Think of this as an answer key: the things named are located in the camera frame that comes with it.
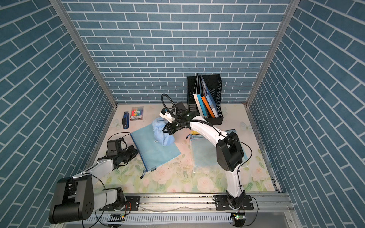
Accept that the blue microfiber cloth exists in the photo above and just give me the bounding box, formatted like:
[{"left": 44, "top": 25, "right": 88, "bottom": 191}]
[{"left": 152, "top": 117, "right": 175, "bottom": 146}]

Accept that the clear mesh document bag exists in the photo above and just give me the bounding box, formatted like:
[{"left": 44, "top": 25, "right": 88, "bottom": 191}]
[{"left": 189, "top": 135, "right": 224, "bottom": 173}]

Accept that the light blue mesh document bag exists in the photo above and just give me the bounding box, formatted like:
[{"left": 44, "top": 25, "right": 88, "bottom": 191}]
[{"left": 186, "top": 129, "right": 249, "bottom": 163}]

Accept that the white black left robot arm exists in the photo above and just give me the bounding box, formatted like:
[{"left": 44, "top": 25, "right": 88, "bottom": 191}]
[{"left": 48, "top": 138, "right": 140, "bottom": 224}]

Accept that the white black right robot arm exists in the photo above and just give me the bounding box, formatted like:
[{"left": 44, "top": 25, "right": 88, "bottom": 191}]
[{"left": 160, "top": 113, "right": 244, "bottom": 200}]

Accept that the teal book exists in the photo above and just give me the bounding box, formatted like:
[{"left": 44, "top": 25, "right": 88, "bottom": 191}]
[{"left": 197, "top": 94, "right": 209, "bottom": 118}]

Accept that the blue stapler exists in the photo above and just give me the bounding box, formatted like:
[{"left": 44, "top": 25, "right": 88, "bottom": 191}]
[{"left": 122, "top": 111, "right": 130, "bottom": 129}]

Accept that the orange book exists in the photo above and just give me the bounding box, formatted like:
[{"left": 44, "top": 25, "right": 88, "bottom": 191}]
[{"left": 202, "top": 96, "right": 215, "bottom": 118}]

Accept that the blue folder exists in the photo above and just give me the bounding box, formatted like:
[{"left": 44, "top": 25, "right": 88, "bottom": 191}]
[{"left": 200, "top": 76, "right": 219, "bottom": 118}]

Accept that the colourful marker pack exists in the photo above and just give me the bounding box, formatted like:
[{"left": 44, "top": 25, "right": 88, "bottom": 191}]
[{"left": 130, "top": 106, "right": 144, "bottom": 121}]

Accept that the black mesh file holder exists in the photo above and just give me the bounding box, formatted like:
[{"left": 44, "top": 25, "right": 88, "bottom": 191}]
[{"left": 186, "top": 75, "right": 223, "bottom": 125}]

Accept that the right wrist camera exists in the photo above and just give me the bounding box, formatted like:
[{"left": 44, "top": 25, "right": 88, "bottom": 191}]
[{"left": 160, "top": 102, "right": 200, "bottom": 123}]

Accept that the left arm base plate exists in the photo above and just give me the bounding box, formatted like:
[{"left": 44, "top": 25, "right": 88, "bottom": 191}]
[{"left": 98, "top": 195, "right": 141, "bottom": 212}]

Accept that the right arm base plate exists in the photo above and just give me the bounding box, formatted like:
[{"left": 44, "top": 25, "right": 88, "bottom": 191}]
[{"left": 213, "top": 193, "right": 254, "bottom": 211}]

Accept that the aluminium front rail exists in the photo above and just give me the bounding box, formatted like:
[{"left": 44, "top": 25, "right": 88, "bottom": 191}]
[{"left": 73, "top": 193, "right": 298, "bottom": 227}]

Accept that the aluminium corner post left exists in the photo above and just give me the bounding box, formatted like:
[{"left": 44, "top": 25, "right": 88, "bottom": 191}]
[{"left": 49, "top": 0, "right": 118, "bottom": 108}]

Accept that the aluminium corner post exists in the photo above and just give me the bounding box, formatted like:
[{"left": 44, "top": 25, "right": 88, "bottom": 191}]
[
  {"left": 49, "top": 0, "right": 118, "bottom": 108},
  {"left": 244, "top": 0, "right": 300, "bottom": 108}
]

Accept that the aluminium corner post right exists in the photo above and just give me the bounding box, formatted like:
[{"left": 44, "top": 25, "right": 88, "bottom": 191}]
[{"left": 244, "top": 0, "right": 300, "bottom": 108}]

